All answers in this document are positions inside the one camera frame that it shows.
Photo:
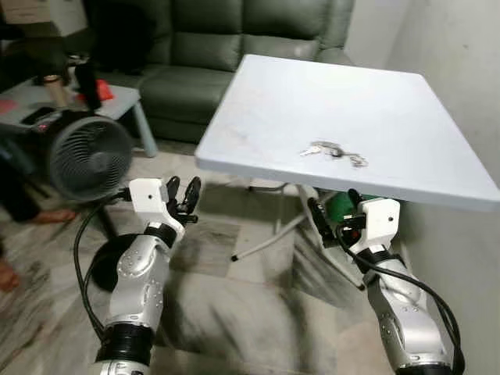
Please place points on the black round floor fan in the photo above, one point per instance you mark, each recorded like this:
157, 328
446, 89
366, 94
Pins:
90, 156

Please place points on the green round object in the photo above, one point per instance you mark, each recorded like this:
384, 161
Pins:
341, 208

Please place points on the small red item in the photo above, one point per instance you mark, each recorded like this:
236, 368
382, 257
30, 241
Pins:
105, 90

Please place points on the grey low side table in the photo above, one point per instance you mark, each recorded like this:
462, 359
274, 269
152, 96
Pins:
23, 105

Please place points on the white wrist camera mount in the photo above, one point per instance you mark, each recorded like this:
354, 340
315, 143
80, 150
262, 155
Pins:
148, 195
379, 223

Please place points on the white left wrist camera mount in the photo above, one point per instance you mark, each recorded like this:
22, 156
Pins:
148, 195

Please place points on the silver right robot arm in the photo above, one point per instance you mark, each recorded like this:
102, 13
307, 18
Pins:
402, 308

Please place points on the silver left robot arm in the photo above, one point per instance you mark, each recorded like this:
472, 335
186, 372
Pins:
137, 273

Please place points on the green leather sofa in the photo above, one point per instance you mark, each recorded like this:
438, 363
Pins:
219, 47

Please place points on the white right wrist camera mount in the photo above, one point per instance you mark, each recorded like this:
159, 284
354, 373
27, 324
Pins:
379, 223

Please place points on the white folding table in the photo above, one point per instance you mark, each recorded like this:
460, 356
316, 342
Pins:
344, 101

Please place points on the black upright bottle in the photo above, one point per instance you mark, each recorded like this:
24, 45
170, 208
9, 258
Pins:
87, 86

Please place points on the silver bunch of keys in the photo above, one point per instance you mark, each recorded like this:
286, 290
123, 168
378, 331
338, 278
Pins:
332, 150

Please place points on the person's bare foot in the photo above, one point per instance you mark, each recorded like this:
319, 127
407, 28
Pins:
55, 216
6, 277

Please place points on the brown cardboard box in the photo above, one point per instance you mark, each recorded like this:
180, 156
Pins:
39, 9

